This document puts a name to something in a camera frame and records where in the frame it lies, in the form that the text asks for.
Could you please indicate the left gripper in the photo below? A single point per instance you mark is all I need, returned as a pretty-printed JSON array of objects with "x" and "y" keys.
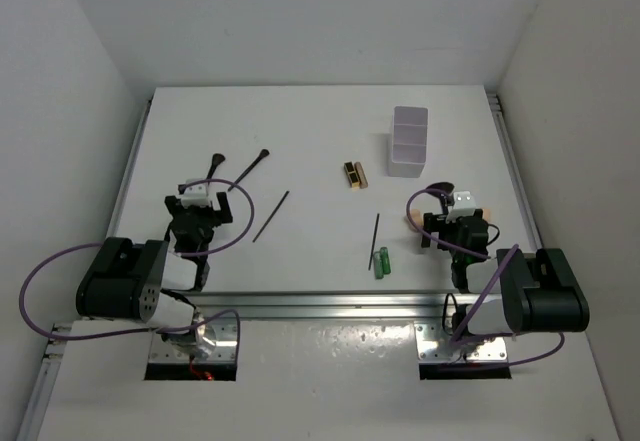
[{"x": 174, "y": 206}]

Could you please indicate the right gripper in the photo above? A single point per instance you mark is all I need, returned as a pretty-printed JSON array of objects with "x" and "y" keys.
[{"x": 438, "y": 223}]

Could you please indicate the beige makeup sponge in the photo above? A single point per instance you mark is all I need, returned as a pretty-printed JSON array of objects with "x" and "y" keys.
[{"x": 415, "y": 220}]

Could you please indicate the black powder brush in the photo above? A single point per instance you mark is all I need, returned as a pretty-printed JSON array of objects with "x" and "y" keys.
[{"x": 216, "y": 160}]

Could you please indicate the white three-compartment organizer box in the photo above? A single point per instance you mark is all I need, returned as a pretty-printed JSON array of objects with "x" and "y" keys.
[{"x": 407, "y": 145}]

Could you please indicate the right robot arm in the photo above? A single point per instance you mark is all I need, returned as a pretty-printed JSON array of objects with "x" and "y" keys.
[{"x": 539, "y": 291}]

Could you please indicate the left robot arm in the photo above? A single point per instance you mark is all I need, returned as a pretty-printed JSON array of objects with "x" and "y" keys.
[{"x": 148, "y": 283}]

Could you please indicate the green tube right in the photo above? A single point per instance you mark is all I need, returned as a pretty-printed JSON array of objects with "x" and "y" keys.
[{"x": 385, "y": 260}]

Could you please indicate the green tube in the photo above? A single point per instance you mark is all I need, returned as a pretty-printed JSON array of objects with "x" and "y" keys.
[
  {"x": 377, "y": 265},
  {"x": 385, "y": 260}
]

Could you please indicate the black thin pencil right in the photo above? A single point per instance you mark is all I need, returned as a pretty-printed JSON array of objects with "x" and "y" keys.
[{"x": 373, "y": 241}]

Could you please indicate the black thin pencil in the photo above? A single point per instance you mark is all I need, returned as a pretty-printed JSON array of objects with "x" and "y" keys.
[
  {"x": 271, "y": 216},
  {"x": 373, "y": 241}
]

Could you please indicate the green tube left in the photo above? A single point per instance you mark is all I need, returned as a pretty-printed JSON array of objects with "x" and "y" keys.
[{"x": 377, "y": 265}]

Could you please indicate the black small round brush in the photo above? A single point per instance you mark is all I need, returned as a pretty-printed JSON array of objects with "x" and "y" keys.
[{"x": 264, "y": 153}]

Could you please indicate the rose gold lipstick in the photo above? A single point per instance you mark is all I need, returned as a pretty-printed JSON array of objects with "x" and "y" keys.
[{"x": 363, "y": 182}]

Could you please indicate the black thin pencil left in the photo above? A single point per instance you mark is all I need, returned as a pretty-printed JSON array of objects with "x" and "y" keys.
[{"x": 271, "y": 216}]

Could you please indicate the black gold lipstick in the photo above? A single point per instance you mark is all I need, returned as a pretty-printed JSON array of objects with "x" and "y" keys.
[{"x": 352, "y": 175}]

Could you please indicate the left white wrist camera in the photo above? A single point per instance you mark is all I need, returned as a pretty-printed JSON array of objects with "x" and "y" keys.
[{"x": 196, "y": 195}]

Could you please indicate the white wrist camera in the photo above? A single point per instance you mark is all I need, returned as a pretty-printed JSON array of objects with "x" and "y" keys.
[
  {"x": 196, "y": 195},
  {"x": 463, "y": 204}
]

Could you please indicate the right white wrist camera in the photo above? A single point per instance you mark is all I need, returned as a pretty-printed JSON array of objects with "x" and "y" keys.
[{"x": 463, "y": 204}]

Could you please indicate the aluminium rail front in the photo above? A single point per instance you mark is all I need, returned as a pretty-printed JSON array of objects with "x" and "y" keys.
[{"x": 294, "y": 306}]

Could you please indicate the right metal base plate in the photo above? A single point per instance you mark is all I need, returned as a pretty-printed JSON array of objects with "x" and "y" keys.
[{"x": 434, "y": 348}]

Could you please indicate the metal base plate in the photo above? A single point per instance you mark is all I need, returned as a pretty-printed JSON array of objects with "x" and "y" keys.
[
  {"x": 220, "y": 341},
  {"x": 434, "y": 348}
]

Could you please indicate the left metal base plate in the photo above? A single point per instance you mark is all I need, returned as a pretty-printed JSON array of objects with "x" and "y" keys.
[{"x": 220, "y": 341}]

